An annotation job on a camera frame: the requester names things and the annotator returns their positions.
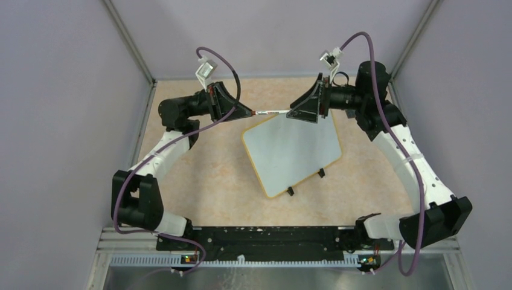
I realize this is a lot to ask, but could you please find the purple cable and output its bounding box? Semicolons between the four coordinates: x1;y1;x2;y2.
339;31;426;278
112;46;242;276

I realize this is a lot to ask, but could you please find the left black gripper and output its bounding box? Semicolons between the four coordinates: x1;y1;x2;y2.
182;81;252;123

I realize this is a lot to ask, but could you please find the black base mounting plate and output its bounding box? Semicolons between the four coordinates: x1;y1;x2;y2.
156;226;395;262

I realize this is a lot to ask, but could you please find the grey lego baseplate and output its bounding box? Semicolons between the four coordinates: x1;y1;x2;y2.
345;111;356;119

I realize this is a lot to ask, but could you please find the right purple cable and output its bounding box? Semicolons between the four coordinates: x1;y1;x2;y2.
339;31;426;278

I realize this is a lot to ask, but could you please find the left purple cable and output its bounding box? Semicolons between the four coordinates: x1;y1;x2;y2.
112;46;242;276

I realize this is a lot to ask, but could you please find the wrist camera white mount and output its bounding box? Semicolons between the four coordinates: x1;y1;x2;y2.
319;47;344;83
195;56;218;90

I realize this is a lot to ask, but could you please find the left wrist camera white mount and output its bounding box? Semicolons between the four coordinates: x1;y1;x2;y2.
195;56;218;90

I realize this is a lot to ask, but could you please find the aluminium frame rail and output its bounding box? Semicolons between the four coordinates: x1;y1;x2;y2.
86;227;475;289

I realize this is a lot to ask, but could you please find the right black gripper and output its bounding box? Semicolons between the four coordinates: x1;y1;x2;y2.
286;74;365;124

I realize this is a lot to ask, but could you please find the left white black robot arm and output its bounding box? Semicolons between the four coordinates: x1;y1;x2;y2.
111;82;254;250

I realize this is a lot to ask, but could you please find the white cable duct strip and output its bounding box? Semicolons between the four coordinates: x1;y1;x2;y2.
110;254;360;268

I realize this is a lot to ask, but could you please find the yellow-framed whiteboard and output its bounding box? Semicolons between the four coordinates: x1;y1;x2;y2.
241;115;343;198

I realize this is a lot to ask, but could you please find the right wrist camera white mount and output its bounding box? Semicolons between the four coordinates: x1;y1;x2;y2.
319;47;344;83

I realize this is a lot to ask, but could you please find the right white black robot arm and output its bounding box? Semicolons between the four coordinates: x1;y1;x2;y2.
286;60;473;249

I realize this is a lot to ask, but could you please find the red-capped whiteboard marker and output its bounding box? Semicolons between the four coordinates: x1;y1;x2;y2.
251;109;290;116

